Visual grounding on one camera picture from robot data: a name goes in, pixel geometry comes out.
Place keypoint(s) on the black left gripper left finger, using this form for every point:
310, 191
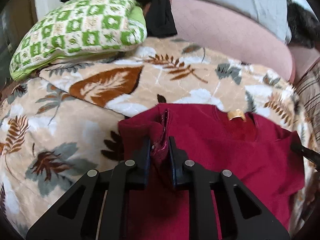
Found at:
94, 207

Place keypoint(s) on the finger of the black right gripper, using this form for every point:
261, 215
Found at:
309, 154

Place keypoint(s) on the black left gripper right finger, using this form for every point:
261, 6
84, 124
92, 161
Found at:
220, 205

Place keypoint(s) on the dark red garment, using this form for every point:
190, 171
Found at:
256, 150

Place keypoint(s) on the tan garment neck label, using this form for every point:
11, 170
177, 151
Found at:
236, 114

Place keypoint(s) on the beige leaf print blanket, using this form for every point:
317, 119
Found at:
63, 122

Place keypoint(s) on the dark furry cushion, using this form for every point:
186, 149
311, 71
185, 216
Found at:
303, 24

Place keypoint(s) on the pink bolster cushion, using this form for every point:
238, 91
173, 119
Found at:
221, 29

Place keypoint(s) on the green white patterned pillow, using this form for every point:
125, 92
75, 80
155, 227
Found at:
79, 28

